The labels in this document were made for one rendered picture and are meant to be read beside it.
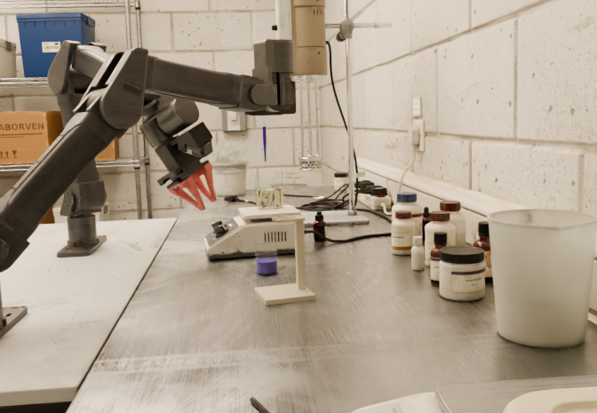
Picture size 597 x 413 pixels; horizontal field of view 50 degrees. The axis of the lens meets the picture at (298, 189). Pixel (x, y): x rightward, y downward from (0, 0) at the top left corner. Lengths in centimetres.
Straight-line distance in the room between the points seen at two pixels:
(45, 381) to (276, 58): 66
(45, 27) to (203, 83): 254
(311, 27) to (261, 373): 112
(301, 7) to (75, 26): 199
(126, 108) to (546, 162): 67
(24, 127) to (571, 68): 292
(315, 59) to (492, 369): 110
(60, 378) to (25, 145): 282
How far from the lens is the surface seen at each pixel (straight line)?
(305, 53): 168
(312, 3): 170
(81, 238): 151
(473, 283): 99
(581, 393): 35
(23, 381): 80
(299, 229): 100
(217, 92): 107
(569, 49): 105
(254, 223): 130
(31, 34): 358
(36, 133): 352
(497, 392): 58
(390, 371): 73
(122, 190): 381
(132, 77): 98
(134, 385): 74
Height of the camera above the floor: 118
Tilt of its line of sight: 6 degrees down
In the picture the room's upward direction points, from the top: 2 degrees counter-clockwise
